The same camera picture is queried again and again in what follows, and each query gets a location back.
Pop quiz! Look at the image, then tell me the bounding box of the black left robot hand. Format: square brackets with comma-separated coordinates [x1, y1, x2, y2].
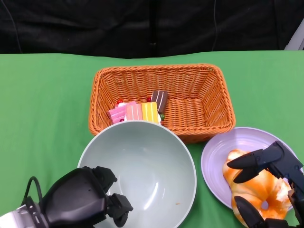
[41, 166, 134, 228]

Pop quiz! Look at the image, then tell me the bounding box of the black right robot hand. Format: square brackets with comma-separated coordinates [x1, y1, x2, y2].
[227, 141, 304, 228]

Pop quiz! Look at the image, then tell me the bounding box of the orange striped bread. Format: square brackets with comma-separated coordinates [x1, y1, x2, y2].
[222, 149, 262, 190]
[231, 174, 293, 226]

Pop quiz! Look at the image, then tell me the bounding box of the pale green bowl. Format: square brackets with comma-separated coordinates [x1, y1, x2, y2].
[77, 120, 197, 228]

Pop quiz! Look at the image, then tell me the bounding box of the pink cake slice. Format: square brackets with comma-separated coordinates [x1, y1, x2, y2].
[108, 99, 128, 124]

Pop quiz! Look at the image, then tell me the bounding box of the coral cake slice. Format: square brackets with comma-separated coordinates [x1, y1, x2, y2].
[125, 101, 143, 121]

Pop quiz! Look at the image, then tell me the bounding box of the yellow cake slice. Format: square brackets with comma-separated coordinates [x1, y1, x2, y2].
[141, 101, 166, 125]

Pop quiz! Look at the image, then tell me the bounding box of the chocolate cake slice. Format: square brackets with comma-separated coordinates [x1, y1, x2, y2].
[151, 90, 168, 114]

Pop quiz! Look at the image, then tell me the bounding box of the lilac plate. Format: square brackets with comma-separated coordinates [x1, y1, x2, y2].
[201, 127, 304, 211]

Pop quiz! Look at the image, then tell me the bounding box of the orange wicker basket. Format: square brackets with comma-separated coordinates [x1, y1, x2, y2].
[89, 63, 236, 144]

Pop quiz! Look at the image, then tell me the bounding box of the green tablecloth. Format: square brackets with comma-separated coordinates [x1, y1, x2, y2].
[0, 49, 304, 228]

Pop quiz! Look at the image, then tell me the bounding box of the black backdrop curtain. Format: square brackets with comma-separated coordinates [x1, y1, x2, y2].
[0, 0, 304, 59]

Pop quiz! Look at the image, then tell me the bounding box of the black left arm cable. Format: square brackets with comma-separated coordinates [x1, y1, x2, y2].
[21, 176, 43, 207]

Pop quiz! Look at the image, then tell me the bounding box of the white metal frame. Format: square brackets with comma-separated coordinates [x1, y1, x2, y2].
[284, 22, 304, 51]

